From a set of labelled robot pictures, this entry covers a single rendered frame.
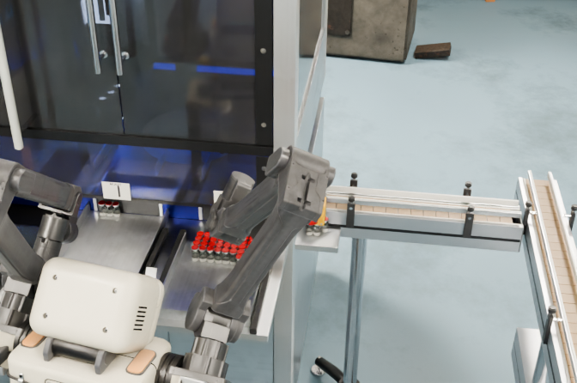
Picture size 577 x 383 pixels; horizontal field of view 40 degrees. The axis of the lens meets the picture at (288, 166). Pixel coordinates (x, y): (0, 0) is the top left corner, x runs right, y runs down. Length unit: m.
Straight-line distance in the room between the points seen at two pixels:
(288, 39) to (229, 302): 0.80
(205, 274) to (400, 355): 1.26
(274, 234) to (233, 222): 0.26
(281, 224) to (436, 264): 2.46
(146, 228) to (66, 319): 0.99
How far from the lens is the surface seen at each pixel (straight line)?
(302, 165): 1.40
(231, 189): 1.77
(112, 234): 2.49
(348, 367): 2.93
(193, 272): 2.31
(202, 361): 1.56
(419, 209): 2.46
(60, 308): 1.55
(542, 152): 4.85
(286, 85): 2.13
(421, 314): 3.53
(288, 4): 2.04
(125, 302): 1.50
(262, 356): 2.73
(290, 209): 1.36
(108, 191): 2.44
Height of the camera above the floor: 2.33
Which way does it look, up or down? 31 degrees down
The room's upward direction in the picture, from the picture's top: 1 degrees clockwise
